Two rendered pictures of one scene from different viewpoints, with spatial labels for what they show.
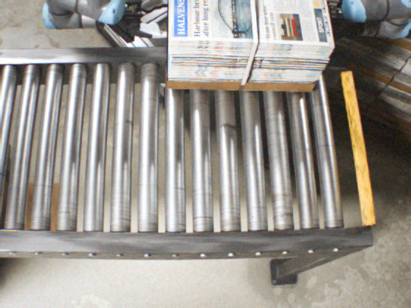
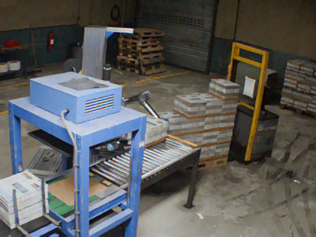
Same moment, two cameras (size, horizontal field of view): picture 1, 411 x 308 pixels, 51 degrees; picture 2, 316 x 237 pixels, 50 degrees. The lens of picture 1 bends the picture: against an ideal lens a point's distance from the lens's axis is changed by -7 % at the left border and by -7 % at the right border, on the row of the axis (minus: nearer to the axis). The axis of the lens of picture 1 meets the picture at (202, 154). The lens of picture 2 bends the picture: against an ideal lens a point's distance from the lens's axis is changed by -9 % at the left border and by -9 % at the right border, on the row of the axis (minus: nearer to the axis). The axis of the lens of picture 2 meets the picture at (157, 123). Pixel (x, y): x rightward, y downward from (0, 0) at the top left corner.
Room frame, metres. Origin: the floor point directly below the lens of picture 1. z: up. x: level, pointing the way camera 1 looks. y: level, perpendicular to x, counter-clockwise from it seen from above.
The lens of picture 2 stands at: (-2.25, 2.56, 2.45)
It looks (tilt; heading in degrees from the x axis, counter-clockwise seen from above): 20 degrees down; 317
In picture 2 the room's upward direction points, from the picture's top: 6 degrees clockwise
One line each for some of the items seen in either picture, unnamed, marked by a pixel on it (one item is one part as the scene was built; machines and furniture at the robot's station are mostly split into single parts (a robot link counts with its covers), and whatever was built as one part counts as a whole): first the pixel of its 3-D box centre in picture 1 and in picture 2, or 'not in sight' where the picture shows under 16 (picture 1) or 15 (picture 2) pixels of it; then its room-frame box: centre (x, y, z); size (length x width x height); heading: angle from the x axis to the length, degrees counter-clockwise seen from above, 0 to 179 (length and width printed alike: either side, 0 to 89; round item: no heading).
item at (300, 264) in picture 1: (307, 261); (192, 183); (0.27, -0.42, 0.34); 0.06 x 0.06 x 0.68; 13
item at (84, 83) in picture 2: not in sight; (82, 81); (0.05, 1.24, 1.78); 0.32 x 0.28 x 0.05; 13
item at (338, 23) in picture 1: (340, 20); not in sight; (0.88, -0.31, 0.83); 0.12 x 0.08 x 0.09; 103
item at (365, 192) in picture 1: (358, 144); (182, 140); (0.50, -0.39, 0.81); 0.43 x 0.03 x 0.02; 13
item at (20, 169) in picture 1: (23, 144); (133, 164); (0.33, 0.45, 0.77); 0.47 x 0.05 x 0.05; 13
